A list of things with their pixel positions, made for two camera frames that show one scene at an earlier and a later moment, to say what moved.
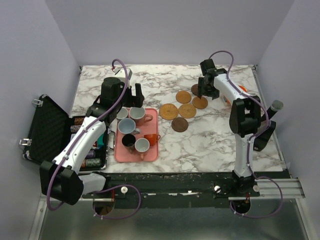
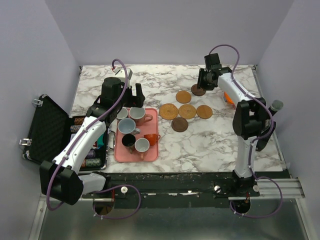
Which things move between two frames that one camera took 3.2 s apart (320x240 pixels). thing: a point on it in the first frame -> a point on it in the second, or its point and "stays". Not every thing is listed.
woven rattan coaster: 187,110 stays
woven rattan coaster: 168,111 stays
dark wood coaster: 194,89 stays
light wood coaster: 200,103 -> 204,111
